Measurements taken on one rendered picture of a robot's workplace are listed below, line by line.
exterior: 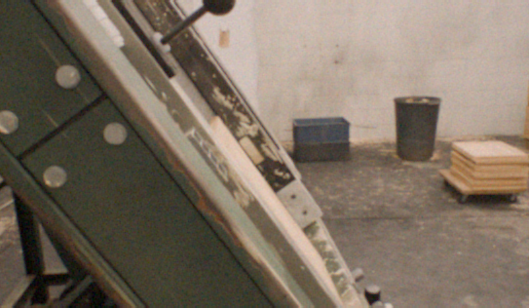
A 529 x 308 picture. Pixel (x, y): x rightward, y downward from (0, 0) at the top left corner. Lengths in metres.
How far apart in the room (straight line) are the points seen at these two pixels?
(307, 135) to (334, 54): 1.39
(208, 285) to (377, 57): 6.03
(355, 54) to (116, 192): 6.00
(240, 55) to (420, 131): 2.06
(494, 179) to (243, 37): 2.57
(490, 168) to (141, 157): 3.94
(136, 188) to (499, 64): 6.56
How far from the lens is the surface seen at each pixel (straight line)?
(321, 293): 0.68
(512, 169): 4.28
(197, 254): 0.37
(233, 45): 4.84
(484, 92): 6.78
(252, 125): 1.22
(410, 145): 5.45
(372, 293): 1.23
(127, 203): 0.36
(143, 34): 0.58
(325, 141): 5.33
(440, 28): 6.53
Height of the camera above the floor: 1.40
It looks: 14 degrees down
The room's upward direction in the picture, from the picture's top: 2 degrees counter-clockwise
